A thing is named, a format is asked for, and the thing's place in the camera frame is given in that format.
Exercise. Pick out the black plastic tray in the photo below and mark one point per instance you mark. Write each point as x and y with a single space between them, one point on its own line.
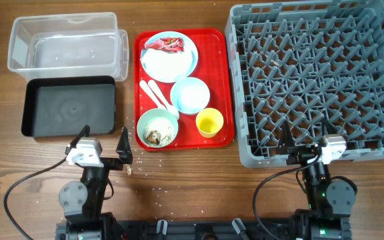
56 107

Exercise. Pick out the white plastic spoon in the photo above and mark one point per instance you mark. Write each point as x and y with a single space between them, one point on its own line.
155 88

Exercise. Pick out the grey dishwasher rack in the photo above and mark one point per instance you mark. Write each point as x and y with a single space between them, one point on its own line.
302 63

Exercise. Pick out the red serving tray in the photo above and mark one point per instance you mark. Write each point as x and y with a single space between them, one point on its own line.
212 68

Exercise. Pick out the white plastic fork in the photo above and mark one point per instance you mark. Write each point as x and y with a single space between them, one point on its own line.
144 86

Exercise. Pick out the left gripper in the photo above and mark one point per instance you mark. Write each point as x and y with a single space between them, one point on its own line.
124 153

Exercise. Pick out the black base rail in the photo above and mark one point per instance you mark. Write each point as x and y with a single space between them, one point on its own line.
235 229

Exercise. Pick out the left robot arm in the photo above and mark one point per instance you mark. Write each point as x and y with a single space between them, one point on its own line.
82 200

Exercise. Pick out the yellow cup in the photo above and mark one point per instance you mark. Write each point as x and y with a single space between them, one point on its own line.
209 122

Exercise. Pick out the food scrap on table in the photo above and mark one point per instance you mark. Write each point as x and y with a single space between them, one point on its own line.
129 170

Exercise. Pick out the green bowl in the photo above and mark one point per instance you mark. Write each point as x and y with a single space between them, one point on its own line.
149 115

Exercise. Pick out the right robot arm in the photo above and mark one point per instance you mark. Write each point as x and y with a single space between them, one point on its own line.
330 199

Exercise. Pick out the white paper napkin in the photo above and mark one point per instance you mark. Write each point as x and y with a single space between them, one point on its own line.
166 67

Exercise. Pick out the red snack wrapper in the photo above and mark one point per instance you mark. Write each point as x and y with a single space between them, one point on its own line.
167 44

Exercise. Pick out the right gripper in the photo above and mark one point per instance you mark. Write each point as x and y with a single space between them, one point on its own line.
305 156

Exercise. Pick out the clear plastic bin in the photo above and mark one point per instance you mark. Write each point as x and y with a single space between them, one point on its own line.
68 45

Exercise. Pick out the light blue bowl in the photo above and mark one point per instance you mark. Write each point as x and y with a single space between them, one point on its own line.
190 95

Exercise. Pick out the light blue plate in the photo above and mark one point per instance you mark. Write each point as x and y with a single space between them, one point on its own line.
189 45

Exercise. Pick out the rice and food scraps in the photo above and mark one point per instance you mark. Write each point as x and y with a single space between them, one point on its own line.
159 132

